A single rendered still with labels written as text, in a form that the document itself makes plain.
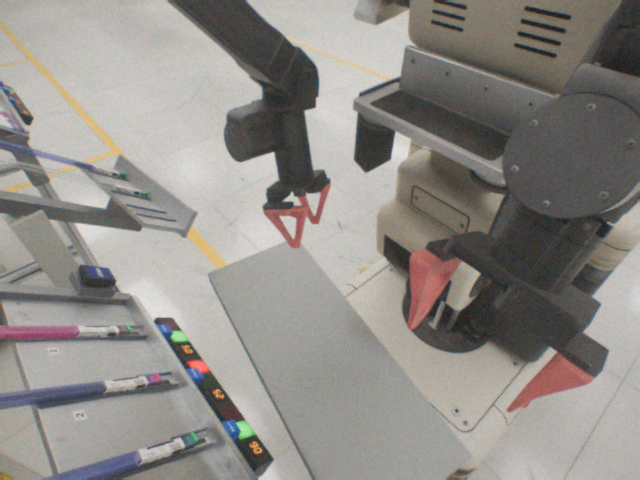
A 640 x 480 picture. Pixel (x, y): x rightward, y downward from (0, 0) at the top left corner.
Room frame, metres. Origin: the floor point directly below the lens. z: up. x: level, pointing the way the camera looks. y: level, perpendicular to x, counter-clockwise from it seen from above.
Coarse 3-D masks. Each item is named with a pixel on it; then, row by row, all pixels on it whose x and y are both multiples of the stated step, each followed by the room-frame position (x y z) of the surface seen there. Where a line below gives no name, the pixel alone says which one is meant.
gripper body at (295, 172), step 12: (276, 156) 0.51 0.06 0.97; (288, 156) 0.50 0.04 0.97; (300, 156) 0.50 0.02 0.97; (276, 168) 0.51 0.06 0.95; (288, 168) 0.49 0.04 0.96; (300, 168) 0.49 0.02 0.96; (312, 168) 0.51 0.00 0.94; (288, 180) 0.48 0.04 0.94; (300, 180) 0.48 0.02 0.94; (312, 180) 0.49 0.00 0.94; (276, 192) 0.46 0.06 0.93; (288, 192) 0.46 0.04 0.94; (300, 192) 0.45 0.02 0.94
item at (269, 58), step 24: (168, 0) 0.45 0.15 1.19; (192, 0) 0.45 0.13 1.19; (216, 0) 0.46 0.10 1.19; (240, 0) 0.49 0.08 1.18; (216, 24) 0.46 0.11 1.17; (240, 24) 0.48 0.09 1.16; (264, 24) 0.50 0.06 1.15; (240, 48) 0.48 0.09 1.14; (264, 48) 0.49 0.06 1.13; (288, 48) 0.52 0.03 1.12; (264, 72) 0.49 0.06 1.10; (288, 72) 0.51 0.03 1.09; (288, 96) 0.51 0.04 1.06
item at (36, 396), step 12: (84, 384) 0.21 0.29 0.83; (96, 384) 0.21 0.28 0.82; (156, 384) 0.24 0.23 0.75; (0, 396) 0.17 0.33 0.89; (12, 396) 0.17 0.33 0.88; (24, 396) 0.17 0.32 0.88; (36, 396) 0.18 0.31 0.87; (48, 396) 0.18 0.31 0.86; (60, 396) 0.19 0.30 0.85; (72, 396) 0.19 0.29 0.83; (84, 396) 0.20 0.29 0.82; (0, 408) 0.16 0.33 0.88
